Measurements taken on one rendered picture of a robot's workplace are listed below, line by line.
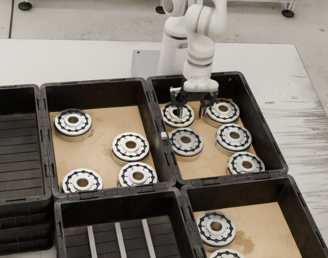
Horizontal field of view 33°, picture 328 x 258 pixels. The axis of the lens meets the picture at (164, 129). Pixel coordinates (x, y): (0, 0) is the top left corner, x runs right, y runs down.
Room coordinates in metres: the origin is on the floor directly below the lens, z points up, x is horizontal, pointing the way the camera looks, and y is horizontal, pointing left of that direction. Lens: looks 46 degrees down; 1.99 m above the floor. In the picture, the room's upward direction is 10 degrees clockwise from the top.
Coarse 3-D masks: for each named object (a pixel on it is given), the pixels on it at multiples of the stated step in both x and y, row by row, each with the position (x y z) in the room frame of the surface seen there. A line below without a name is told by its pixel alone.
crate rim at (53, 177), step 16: (96, 80) 1.17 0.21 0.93; (112, 80) 1.19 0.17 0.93; (128, 80) 1.20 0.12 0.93; (144, 80) 1.21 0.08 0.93; (48, 128) 0.96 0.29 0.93; (160, 128) 1.03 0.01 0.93; (48, 144) 0.91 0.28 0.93; (160, 144) 0.97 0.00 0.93; (48, 160) 0.86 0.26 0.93; (80, 192) 0.78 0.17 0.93; (96, 192) 0.79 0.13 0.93; (112, 192) 0.80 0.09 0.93
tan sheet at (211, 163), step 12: (192, 108) 1.24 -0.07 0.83; (204, 120) 1.19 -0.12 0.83; (240, 120) 1.22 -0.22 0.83; (168, 132) 1.12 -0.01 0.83; (204, 132) 1.14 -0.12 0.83; (204, 144) 1.10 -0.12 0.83; (204, 156) 1.05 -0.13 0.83; (216, 156) 1.06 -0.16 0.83; (228, 156) 1.07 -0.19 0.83; (180, 168) 0.99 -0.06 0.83; (192, 168) 1.00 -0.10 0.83; (204, 168) 1.01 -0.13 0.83; (216, 168) 1.01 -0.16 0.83
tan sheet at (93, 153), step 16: (96, 112) 1.15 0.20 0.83; (112, 112) 1.16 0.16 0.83; (128, 112) 1.17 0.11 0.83; (96, 128) 1.08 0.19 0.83; (112, 128) 1.10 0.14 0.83; (128, 128) 1.11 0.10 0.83; (64, 144) 1.01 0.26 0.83; (80, 144) 1.02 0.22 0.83; (96, 144) 1.03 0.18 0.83; (64, 160) 0.95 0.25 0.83; (80, 160) 0.96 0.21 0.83; (96, 160) 0.97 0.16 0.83; (112, 160) 0.98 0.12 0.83; (64, 176) 0.90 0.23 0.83; (112, 176) 0.92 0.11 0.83
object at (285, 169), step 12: (216, 72) 1.30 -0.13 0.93; (228, 72) 1.31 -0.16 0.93; (240, 72) 1.32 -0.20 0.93; (252, 96) 1.22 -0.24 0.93; (156, 108) 1.11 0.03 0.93; (264, 120) 1.13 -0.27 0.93; (168, 144) 0.98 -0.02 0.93; (276, 144) 1.05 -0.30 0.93; (288, 168) 0.97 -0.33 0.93; (180, 180) 0.87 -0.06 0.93; (192, 180) 0.88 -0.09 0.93; (204, 180) 0.88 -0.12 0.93; (216, 180) 0.89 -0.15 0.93
